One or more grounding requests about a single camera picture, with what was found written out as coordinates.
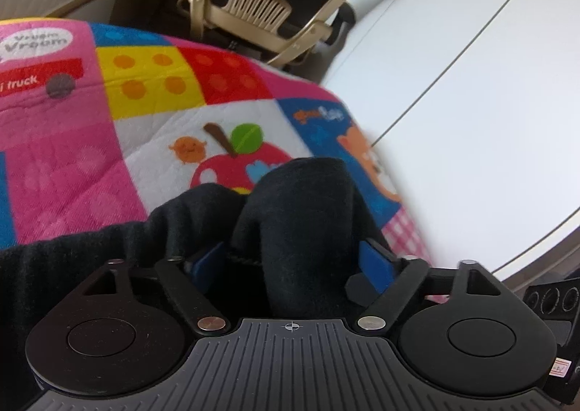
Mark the colourful printed play mat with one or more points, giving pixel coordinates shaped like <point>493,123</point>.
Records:
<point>113,130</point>

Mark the black garment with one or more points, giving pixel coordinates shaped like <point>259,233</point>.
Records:
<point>290,220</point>

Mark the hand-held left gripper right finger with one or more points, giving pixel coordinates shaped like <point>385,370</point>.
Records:
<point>375,266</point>

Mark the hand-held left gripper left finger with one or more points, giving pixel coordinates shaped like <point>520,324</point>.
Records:
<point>207,267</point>

